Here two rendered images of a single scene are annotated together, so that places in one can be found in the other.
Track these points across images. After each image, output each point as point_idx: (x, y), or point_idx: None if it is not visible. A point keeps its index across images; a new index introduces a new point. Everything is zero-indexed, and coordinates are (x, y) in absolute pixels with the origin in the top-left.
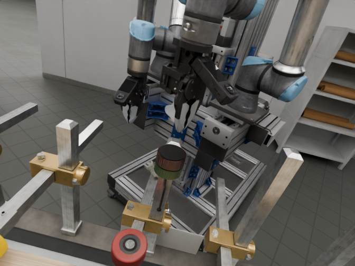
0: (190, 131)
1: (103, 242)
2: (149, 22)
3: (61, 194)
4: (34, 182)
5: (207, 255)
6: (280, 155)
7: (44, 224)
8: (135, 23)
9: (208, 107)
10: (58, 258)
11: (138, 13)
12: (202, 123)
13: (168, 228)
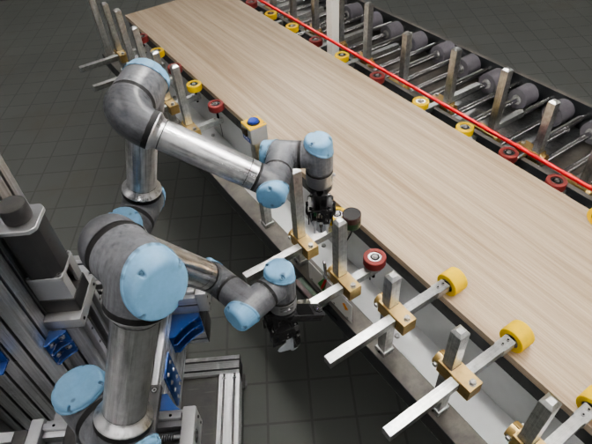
0: (173, 358)
1: (366, 324)
2: (266, 268)
3: None
4: (417, 302)
5: (302, 271)
6: (295, 176)
7: (403, 366)
8: (292, 267)
9: None
10: None
11: (146, 403)
12: (172, 329)
13: None
